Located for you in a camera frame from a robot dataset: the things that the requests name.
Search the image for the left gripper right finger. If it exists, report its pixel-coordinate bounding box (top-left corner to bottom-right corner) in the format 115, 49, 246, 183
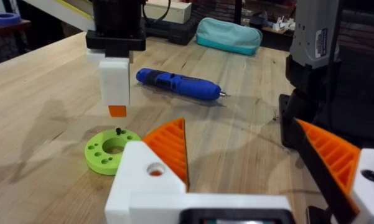
291, 118, 374, 224

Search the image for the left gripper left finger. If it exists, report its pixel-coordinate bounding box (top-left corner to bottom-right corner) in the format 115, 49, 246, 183
105, 117, 190, 224

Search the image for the blue electric screwdriver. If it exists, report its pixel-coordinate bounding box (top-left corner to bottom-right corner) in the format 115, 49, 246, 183
135, 67, 228, 101

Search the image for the green disc with holes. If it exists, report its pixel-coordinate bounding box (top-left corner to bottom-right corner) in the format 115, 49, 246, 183
84, 128, 142, 176

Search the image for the black tool case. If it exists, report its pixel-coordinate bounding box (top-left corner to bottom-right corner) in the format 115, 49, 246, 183
143, 17, 199, 46

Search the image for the white board with yellow edge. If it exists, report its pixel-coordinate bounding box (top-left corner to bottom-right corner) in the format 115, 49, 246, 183
22, 0, 96, 32

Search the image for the pale wooden box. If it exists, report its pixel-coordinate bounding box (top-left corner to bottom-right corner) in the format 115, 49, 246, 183
142, 0, 192, 25

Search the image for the red-brown side table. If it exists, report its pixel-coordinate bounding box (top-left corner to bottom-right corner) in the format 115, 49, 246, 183
0, 10, 32, 39

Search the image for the teal zip pouch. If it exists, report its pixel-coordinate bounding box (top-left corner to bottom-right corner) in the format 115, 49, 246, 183
195, 17, 263, 57

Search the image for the blue tape roll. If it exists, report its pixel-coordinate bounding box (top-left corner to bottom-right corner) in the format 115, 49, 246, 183
0, 12, 22, 26

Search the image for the heap of white scraps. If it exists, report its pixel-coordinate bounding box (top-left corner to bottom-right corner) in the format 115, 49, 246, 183
272, 16, 297, 32

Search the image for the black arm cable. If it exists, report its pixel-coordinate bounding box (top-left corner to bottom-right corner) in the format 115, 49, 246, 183
325, 0, 344, 105

